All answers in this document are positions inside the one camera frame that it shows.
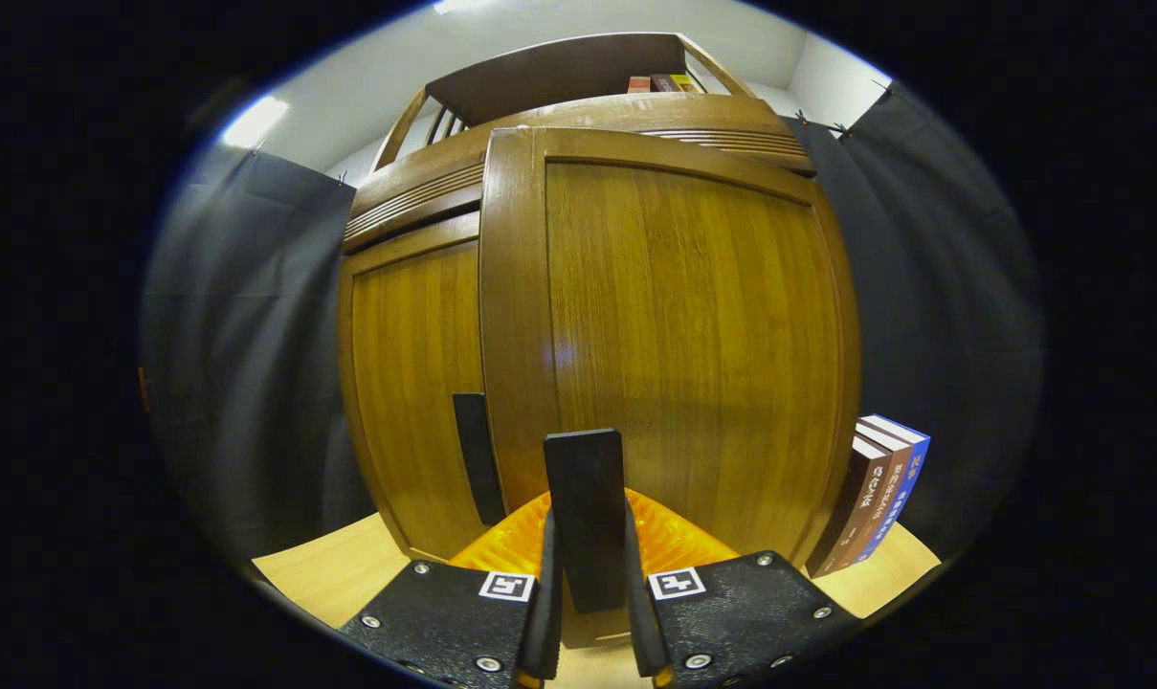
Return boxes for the dark brown thick book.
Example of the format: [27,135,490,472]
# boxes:
[806,435,890,579]

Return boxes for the black door handle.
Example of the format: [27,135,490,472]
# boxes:
[452,392,507,527]
[543,428,629,613]

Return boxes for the small ceiling light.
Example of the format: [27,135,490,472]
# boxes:
[222,96,290,149]

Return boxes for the reddish brown thick book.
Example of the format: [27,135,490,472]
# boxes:
[832,423,914,566]

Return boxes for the wooden cabinet door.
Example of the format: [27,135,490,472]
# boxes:
[337,212,502,564]
[479,126,863,650]

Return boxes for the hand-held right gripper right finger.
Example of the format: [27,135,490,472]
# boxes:
[624,488,861,689]

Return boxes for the wooden double-door shoe cabinet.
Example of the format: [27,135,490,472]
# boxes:
[336,32,863,650]

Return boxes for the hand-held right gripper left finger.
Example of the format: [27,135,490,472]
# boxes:
[339,493,565,689]

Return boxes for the wooden cabinet drawer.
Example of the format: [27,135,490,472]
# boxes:
[353,93,809,207]

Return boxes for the black backdrop cloth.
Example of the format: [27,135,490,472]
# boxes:
[138,81,1048,575]

